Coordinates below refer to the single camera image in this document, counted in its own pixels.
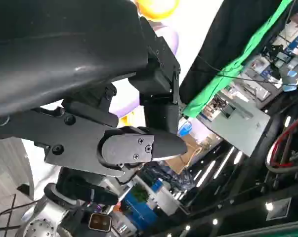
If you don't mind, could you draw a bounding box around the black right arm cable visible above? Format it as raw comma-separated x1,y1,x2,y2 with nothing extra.
0,194,42,237

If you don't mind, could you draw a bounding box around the lilac plate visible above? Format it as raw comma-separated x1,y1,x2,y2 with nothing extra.
108,19,179,119

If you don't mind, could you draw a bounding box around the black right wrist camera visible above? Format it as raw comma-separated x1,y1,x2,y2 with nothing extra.
88,212,113,232

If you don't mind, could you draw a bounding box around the red cable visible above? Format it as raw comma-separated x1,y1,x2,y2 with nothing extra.
265,118,298,169

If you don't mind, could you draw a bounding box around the brown cardboard box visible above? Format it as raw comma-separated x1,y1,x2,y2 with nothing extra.
165,135,209,175

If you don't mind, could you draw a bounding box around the blue printed box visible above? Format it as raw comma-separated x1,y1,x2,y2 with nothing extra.
121,184,160,229

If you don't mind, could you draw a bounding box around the silver metal machine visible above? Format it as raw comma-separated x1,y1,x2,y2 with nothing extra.
200,98,271,158

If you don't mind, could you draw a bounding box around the green cloth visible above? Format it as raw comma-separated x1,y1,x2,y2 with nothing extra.
182,0,295,118

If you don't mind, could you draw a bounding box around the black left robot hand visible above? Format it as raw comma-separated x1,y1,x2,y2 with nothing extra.
0,0,188,185

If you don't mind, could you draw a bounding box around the black cloth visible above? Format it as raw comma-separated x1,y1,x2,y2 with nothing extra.
179,0,296,104

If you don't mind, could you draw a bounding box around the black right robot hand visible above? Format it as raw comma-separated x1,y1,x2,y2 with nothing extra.
43,167,120,207

